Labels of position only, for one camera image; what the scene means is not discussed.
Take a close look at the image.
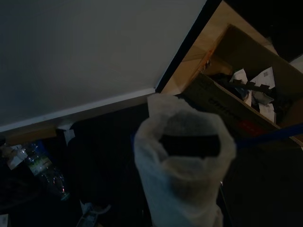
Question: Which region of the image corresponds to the white printed paper sheet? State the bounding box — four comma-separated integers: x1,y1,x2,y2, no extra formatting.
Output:
250,67,276,90

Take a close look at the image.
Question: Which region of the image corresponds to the brown cardboard box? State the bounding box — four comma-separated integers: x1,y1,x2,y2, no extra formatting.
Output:
181,23,303,152

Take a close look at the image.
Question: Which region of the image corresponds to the black notched bar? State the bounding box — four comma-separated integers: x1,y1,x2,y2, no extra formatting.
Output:
227,79,277,92

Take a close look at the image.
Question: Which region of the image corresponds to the clear plastic bottle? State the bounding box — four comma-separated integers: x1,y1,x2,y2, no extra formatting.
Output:
22,141,71,201

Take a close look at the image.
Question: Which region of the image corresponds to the white square card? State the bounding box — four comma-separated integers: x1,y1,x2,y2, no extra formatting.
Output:
7,145,27,170

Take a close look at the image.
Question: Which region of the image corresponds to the black door frame post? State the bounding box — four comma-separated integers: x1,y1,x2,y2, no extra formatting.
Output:
155,0,224,93

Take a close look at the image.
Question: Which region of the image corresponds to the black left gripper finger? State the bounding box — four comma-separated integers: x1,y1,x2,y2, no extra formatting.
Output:
160,134,222,158

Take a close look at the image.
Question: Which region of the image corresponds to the white baseboard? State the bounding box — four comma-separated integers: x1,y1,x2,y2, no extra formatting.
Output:
0,87,157,133

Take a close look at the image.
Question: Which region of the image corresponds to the black floor mat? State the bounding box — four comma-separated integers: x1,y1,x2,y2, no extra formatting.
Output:
0,104,303,227

